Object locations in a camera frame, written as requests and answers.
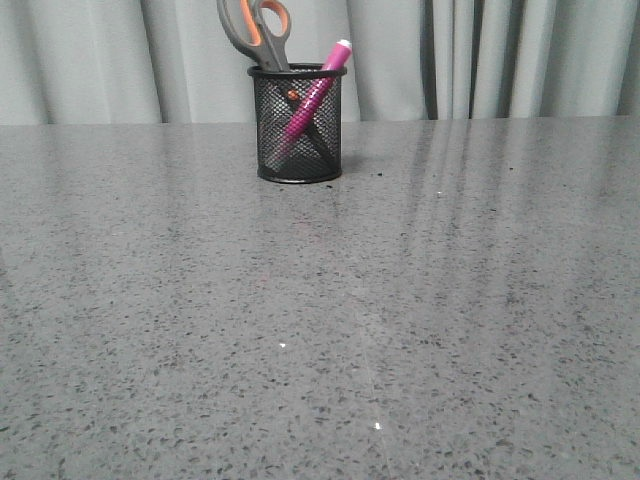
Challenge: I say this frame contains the grey curtain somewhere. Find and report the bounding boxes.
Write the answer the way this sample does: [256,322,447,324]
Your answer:
[1,1,639,125]

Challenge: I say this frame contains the pink marker pen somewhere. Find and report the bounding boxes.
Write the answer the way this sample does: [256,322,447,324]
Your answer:
[274,39,352,160]

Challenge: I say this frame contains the grey orange scissors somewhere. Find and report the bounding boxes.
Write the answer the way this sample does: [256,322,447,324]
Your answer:
[216,0,337,169]

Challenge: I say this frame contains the black mesh pen cup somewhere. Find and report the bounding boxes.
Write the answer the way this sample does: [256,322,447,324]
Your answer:
[248,63,347,184]

